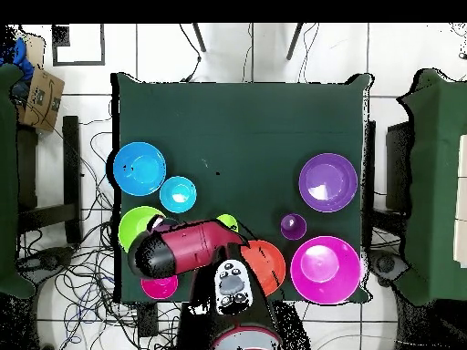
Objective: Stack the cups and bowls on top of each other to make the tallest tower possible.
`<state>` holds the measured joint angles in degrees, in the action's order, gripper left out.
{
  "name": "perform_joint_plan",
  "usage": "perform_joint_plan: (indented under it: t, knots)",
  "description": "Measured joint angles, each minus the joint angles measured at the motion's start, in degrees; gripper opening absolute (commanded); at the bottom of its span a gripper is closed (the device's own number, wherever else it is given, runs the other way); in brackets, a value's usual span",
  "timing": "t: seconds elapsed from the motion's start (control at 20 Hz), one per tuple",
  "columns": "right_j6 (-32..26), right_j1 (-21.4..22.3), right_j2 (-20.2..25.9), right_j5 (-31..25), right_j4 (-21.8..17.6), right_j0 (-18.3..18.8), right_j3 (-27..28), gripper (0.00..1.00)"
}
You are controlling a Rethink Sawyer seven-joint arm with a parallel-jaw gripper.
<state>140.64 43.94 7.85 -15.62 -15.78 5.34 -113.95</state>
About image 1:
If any green bowl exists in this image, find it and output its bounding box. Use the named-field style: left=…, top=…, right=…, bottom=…
left=118, top=205, right=167, bottom=253

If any green cup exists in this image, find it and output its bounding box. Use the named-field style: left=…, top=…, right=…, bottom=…
left=215, top=213, right=239, bottom=233

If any small blue bowl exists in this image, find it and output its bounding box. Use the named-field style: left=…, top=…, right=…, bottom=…
left=159, top=175, right=198, bottom=214

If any dark green tablecloth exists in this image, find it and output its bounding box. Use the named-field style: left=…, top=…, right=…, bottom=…
left=110, top=72, right=375, bottom=305

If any purple cup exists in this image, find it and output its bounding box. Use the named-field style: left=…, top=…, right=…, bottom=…
left=279, top=213, right=308, bottom=242

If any orange bowl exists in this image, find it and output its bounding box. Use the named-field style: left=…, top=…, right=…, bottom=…
left=240, top=239, right=286, bottom=297

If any purple bowl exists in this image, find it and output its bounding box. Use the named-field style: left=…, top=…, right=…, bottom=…
left=297, top=152, right=359, bottom=213

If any large blue bowl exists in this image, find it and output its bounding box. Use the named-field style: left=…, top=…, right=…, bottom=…
left=112, top=141, right=167, bottom=197

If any large pink bowl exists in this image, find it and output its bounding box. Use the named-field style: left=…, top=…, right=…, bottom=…
left=290, top=235, right=362, bottom=305

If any small red bowl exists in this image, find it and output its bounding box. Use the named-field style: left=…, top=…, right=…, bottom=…
left=140, top=274, right=180, bottom=301

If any black floor box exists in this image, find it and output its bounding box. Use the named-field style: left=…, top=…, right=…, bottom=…
left=136, top=302, right=160, bottom=338

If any black tripod leg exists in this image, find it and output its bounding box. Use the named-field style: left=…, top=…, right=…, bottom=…
left=192, top=23, right=206, bottom=52
left=285, top=23, right=304, bottom=61

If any black bench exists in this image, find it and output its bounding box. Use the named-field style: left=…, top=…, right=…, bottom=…
left=16, top=115, right=83, bottom=245

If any black stand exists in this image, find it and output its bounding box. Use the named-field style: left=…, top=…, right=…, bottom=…
left=385, top=121, right=413, bottom=212

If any dark grey stand base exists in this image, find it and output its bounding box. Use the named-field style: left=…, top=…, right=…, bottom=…
left=368, top=249, right=410, bottom=285
left=17, top=246, right=78, bottom=283

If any green cloth covered table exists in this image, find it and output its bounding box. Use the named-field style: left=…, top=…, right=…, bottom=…
left=395, top=67, right=467, bottom=307
left=0, top=62, right=37, bottom=300

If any cardboard box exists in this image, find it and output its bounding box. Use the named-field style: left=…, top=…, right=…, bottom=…
left=16, top=65, right=66, bottom=133

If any blue cloth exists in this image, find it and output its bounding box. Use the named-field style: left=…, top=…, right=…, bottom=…
left=0, top=36, right=36, bottom=81

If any tangle of floor cables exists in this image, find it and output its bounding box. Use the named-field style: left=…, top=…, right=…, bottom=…
left=16, top=105, right=180, bottom=350

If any black cable with plug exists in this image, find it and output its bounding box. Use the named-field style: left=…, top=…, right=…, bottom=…
left=178, top=23, right=202, bottom=83

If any black square frame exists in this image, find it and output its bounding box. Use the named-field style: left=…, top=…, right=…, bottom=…
left=51, top=24, right=106, bottom=67

